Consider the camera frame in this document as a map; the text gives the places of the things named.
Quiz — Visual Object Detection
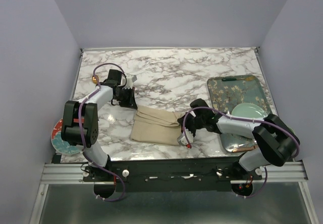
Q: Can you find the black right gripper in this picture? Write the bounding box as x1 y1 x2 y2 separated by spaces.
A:
177 111 205 137

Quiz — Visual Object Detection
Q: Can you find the beige linen napkin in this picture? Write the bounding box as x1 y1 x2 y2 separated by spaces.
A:
130 106 184 146

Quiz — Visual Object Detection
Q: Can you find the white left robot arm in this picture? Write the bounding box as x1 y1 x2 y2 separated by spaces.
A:
61 70 138 181

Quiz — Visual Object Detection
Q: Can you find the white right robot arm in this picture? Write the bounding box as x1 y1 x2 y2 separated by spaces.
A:
177 99 300 180

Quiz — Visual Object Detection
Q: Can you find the floral teal serving tray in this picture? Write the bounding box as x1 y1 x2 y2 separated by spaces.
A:
207 75 276 153

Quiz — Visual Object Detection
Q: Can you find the gold spoon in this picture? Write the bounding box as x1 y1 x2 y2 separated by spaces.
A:
92 75 99 84

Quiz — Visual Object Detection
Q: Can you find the mint green plate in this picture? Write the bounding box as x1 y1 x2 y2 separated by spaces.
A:
231 103 268 119

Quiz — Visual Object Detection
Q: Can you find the red and blue round plate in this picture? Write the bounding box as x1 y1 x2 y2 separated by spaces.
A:
50 119 81 155

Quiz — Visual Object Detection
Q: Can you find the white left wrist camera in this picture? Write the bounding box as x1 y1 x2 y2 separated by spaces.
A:
124 75 137 89

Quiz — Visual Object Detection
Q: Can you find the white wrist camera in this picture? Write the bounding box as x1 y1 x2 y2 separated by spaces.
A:
177 130 194 149
124 75 137 89

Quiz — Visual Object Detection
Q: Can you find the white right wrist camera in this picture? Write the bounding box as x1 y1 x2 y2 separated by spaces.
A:
177 130 194 149

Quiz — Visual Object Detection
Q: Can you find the black mounting base plate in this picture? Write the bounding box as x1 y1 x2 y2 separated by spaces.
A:
83 156 262 198

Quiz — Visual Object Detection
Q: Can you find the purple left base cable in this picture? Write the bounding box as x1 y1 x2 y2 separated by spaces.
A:
90 168 128 202

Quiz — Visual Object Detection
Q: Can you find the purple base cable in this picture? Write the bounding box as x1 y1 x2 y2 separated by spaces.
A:
236 165 268 200
90 168 128 202

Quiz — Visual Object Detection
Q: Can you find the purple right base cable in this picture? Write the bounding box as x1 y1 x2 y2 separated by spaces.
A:
236 165 268 200

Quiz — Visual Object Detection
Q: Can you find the aluminium frame rail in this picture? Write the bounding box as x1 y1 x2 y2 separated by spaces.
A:
40 161 308 185

